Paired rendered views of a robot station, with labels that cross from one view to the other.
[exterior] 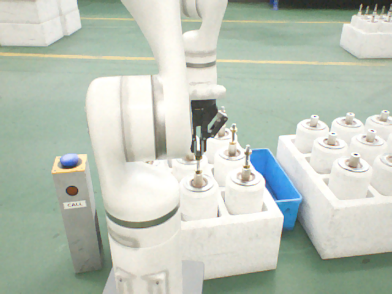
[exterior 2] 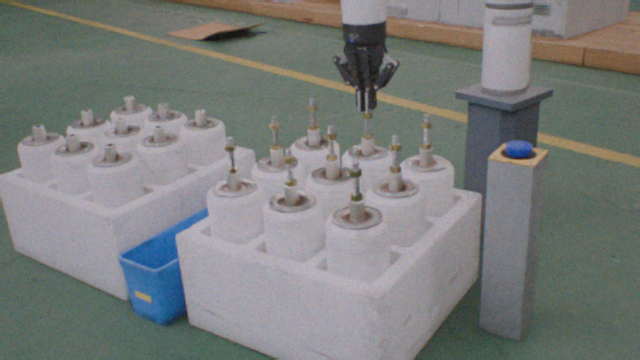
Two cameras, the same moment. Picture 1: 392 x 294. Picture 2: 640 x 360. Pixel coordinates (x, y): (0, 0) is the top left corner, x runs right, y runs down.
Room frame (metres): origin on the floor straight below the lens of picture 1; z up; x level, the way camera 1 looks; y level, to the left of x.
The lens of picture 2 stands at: (1.55, 0.73, 0.68)
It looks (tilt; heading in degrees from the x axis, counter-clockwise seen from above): 23 degrees down; 226
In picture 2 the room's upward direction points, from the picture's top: 3 degrees counter-clockwise
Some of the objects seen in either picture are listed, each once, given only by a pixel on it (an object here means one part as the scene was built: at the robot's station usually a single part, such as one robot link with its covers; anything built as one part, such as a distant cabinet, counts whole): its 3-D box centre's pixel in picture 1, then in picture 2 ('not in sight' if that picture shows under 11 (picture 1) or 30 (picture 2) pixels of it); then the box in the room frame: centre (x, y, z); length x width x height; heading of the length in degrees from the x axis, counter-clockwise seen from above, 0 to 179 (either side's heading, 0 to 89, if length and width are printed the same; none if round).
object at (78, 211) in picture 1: (81, 217); (511, 245); (0.69, 0.29, 0.16); 0.07 x 0.07 x 0.31; 11
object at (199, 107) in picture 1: (198, 105); (364, 44); (0.70, -0.01, 0.45); 0.08 x 0.08 x 0.09
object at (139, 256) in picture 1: (147, 253); (506, 49); (0.35, 0.06, 0.39); 0.09 x 0.09 x 0.17; 84
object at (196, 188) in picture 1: (198, 182); (367, 153); (0.70, -0.01, 0.25); 0.08 x 0.08 x 0.01
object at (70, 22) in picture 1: (54, 21); not in sight; (3.65, 1.39, 0.09); 0.39 x 0.39 x 0.18; 88
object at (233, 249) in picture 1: (190, 204); (336, 258); (0.82, 0.02, 0.09); 0.39 x 0.39 x 0.18; 11
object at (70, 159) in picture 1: (69, 160); (518, 150); (0.69, 0.29, 0.32); 0.04 x 0.04 x 0.02
